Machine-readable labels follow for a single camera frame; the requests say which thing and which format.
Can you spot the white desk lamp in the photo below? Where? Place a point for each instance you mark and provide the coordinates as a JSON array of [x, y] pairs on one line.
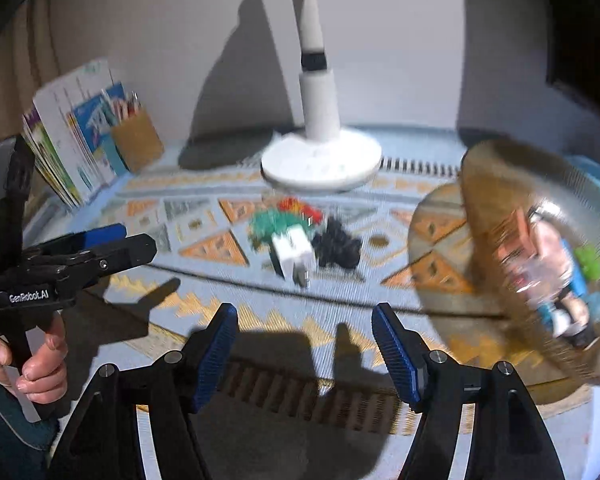
[[324, 156]]

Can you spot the left human hand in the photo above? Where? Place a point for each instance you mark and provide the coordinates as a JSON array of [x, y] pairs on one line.
[[44, 376]]

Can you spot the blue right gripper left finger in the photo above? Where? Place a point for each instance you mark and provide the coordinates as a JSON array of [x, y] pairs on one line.
[[213, 351]]

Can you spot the black plush toy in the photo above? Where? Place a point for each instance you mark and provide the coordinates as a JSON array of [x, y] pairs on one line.
[[334, 246]]

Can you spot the white charger plug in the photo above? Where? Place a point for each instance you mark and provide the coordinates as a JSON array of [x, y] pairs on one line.
[[295, 256]]

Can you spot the red orange small toy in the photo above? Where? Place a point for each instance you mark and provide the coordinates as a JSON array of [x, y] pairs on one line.
[[301, 209]]

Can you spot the patterned blue woven mat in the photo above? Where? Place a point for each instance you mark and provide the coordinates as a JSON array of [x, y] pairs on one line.
[[306, 394]]

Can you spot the stack of upright books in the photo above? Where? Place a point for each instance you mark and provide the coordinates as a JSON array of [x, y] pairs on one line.
[[69, 128]]

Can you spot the green plastic pieces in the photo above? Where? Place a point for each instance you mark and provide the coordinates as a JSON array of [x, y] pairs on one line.
[[266, 223]]

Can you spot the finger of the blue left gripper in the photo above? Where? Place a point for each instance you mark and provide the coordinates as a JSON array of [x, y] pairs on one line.
[[102, 234], [121, 255]]

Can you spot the brown cylindrical pencil holder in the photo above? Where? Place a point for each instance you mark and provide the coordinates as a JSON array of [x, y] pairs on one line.
[[135, 135]]

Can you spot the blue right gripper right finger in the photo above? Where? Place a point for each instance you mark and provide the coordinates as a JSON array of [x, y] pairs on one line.
[[404, 354]]

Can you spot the pink flat plastic case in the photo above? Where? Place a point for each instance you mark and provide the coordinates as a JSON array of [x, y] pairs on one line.
[[551, 266]]

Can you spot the blue rectangular box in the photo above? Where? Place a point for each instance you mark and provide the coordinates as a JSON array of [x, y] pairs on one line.
[[567, 314]]

